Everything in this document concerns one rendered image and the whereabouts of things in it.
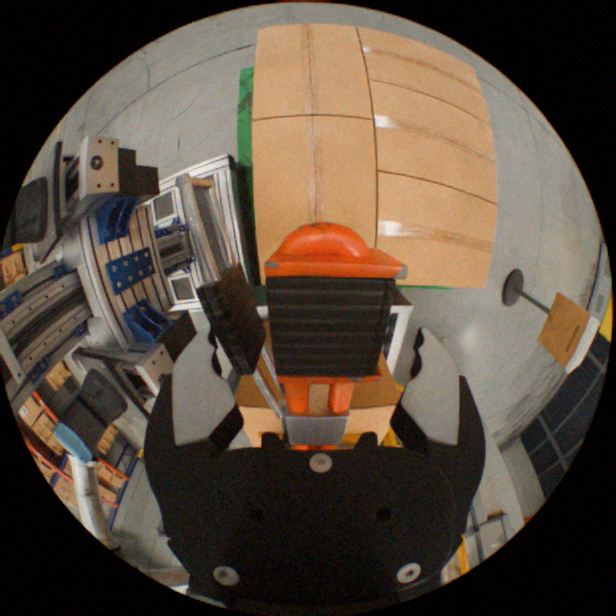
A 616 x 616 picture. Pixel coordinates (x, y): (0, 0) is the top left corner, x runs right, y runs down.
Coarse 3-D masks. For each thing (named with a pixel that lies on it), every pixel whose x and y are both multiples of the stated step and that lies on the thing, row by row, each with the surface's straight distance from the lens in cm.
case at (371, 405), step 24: (264, 360) 58; (384, 360) 59; (240, 384) 53; (360, 384) 51; (384, 384) 52; (240, 408) 49; (264, 408) 47; (360, 408) 46; (384, 408) 48; (360, 432) 57; (384, 432) 61
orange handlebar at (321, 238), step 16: (320, 224) 11; (336, 224) 12; (288, 240) 11; (304, 240) 11; (320, 240) 11; (336, 240) 11; (352, 240) 11; (352, 256) 11; (288, 384) 16; (304, 384) 17; (336, 384) 17; (352, 384) 17; (288, 400) 18; (304, 400) 18; (336, 400) 18; (304, 448) 28; (320, 448) 33
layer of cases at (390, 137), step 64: (256, 64) 94; (320, 64) 90; (384, 64) 98; (448, 64) 124; (256, 128) 75; (320, 128) 72; (384, 128) 77; (448, 128) 93; (256, 192) 68; (320, 192) 66; (384, 192) 70; (448, 192) 83; (448, 256) 85
